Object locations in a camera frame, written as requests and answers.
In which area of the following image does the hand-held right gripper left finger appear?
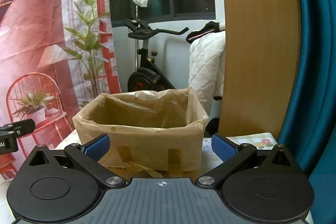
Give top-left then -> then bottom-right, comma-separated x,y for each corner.
26,133 -> 126,188

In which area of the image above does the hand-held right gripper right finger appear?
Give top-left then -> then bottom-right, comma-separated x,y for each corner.
196,133 -> 307,189

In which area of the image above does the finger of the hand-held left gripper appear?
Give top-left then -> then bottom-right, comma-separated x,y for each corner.
0,119 -> 36,136

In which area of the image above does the cardboard box with plastic liner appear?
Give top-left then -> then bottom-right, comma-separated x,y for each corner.
72,87 -> 209,178

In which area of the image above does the checked floral tablecloth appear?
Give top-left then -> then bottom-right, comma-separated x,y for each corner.
0,130 -> 280,224

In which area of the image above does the white quilted blanket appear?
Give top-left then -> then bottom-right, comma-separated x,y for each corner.
188,30 -> 227,119

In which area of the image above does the black exercise bike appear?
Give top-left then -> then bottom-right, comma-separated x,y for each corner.
123,17 -> 189,94

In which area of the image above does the printed red backdrop cloth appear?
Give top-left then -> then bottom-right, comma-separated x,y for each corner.
0,0 -> 122,182

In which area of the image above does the teal curtain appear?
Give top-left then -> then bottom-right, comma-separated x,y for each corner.
277,0 -> 336,224

